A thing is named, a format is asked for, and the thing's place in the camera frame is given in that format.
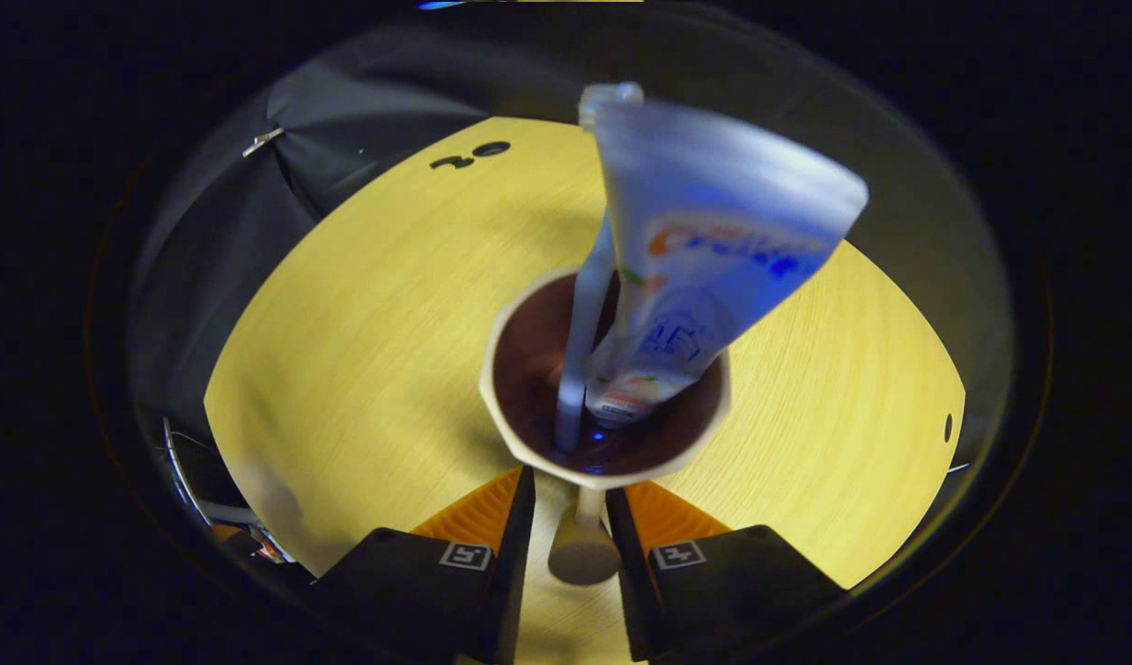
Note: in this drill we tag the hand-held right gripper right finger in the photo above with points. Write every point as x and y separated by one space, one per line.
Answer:
632 582

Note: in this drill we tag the white toothbrush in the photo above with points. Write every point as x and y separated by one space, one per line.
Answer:
580 342

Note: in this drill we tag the beige cup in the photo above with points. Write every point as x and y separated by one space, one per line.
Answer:
583 554

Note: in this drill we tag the silver cloth clip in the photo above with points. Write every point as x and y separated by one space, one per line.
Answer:
262 140

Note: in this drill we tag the white toothpaste tube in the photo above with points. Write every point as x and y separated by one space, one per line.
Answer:
714 231

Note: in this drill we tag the wooden desktop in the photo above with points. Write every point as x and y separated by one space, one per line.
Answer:
363 323

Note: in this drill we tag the black backdrop cloth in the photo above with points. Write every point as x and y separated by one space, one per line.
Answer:
363 102

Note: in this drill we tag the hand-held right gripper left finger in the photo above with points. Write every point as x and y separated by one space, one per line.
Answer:
506 573

